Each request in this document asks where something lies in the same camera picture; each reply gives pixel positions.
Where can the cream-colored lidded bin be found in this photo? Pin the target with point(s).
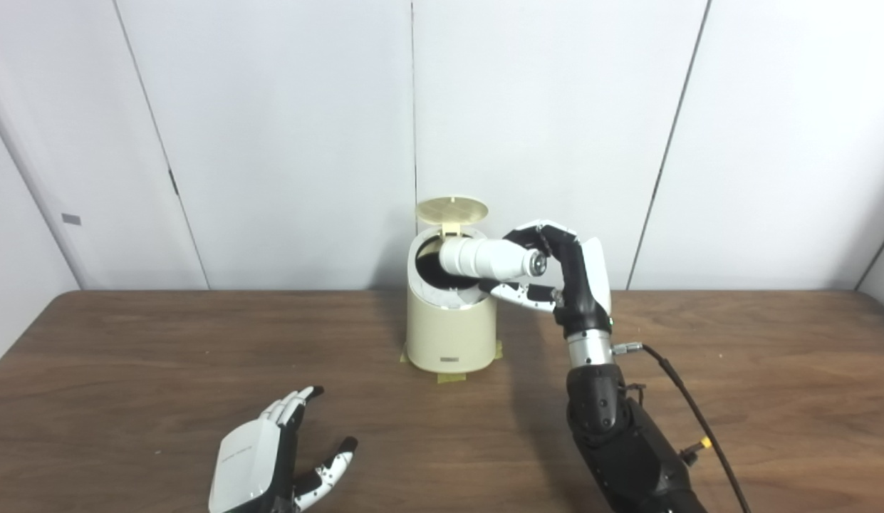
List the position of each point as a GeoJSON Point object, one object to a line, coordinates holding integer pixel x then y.
{"type": "Point", "coordinates": [449, 331]}

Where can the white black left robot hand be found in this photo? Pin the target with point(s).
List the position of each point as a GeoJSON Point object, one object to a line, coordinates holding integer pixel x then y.
{"type": "Point", "coordinates": [249, 463]}

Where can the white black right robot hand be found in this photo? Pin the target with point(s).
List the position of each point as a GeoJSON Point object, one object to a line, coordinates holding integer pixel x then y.
{"type": "Point", "coordinates": [580, 285]}

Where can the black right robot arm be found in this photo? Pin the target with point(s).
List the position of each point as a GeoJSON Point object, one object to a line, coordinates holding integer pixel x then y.
{"type": "Point", "coordinates": [627, 449]}

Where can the small white plastic bottle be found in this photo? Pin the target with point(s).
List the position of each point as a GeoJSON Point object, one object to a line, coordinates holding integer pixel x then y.
{"type": "Point", "coordinates": [484, 258]}

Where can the long yellow tape piece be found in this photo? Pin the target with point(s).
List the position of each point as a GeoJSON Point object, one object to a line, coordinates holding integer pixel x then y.
{"type": "Point", "coordinates": [451, 377]}

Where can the grey wall label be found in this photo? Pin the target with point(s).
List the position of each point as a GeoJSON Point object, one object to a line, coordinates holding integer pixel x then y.
{"type": "Point", "coordinates": [71, 219]}

